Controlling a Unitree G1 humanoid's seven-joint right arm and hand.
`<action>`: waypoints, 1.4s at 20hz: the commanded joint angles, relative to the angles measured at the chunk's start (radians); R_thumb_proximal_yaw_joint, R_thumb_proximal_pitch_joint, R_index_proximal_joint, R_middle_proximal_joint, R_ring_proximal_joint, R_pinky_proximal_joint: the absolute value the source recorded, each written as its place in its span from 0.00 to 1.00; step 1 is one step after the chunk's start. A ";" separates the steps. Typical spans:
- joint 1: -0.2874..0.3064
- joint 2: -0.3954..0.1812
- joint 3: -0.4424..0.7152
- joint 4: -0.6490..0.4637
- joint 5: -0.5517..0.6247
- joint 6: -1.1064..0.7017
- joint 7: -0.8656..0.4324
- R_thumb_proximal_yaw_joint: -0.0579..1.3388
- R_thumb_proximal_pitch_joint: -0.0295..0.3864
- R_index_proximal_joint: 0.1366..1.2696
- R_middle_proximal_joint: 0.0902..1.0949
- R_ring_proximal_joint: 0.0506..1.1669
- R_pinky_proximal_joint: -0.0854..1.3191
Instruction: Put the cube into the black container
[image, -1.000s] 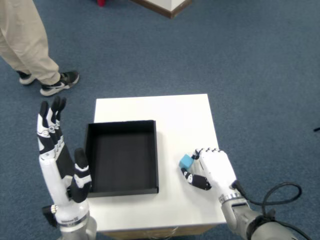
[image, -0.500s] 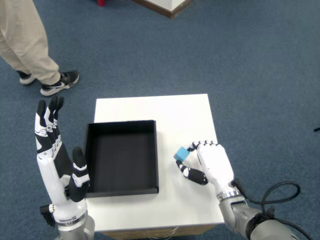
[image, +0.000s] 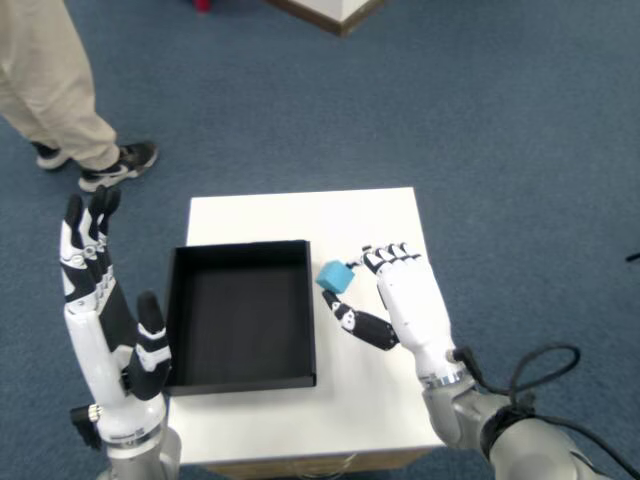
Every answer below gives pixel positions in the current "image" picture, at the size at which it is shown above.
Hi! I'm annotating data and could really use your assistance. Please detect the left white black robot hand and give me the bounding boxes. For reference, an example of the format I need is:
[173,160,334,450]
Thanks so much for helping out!
[59,184,174,445]

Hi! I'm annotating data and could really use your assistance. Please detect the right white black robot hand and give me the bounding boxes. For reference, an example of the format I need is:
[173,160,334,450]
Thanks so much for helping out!
[322,241,474,389]

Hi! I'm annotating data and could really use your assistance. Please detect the blue cube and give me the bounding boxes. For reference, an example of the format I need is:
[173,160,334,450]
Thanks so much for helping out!
[315,258,355,295]

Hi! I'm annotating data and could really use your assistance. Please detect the black open box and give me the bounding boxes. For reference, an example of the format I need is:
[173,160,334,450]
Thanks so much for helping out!
[163,239,319,397]

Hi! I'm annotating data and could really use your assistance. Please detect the black left wrist connector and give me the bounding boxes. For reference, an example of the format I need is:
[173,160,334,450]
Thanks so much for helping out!
[69,403,104,451]

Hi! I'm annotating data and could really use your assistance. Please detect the white square table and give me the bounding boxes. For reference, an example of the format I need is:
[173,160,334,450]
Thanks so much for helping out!
[167,187,455,474]

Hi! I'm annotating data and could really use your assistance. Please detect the black white sneaker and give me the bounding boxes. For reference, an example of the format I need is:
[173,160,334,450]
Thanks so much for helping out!
[78,141,159,194]
[30,141,74,171]

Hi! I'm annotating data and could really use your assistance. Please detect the beige trousers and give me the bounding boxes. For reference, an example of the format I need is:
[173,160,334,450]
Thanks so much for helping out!
[0,0,120,171]

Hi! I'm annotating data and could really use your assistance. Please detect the white furniture with wooden base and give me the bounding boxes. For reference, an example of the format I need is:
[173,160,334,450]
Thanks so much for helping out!
[262,0,389,39]

